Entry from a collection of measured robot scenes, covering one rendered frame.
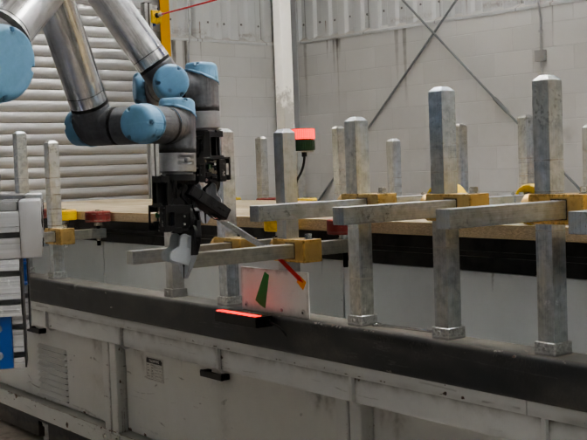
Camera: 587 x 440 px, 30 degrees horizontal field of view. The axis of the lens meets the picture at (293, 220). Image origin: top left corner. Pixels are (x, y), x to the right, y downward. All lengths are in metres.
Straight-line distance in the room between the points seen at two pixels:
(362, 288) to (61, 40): 0.76
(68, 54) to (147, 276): 1.41
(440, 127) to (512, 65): 8.80
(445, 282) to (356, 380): 0.38
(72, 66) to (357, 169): 0.59
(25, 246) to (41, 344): 2.56
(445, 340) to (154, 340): 1.18
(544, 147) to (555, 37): 8.71
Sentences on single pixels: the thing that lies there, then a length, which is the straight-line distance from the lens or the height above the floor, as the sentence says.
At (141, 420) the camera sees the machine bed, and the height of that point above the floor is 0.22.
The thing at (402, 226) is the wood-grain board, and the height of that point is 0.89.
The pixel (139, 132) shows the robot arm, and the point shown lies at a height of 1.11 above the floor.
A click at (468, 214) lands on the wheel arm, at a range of 1.66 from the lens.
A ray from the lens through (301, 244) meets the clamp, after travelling 2.36.
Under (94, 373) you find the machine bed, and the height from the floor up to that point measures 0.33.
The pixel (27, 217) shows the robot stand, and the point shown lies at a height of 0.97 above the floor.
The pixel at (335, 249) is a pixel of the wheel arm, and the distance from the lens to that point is 2.45.
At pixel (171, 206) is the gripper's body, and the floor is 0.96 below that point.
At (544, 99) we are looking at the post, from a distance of 1.86.
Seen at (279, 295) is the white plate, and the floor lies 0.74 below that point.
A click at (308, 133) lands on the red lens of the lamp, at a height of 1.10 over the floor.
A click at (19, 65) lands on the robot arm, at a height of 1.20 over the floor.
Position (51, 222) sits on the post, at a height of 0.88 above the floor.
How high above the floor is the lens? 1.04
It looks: 3 degrees down
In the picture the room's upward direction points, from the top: 2 degrees counter-clockwise
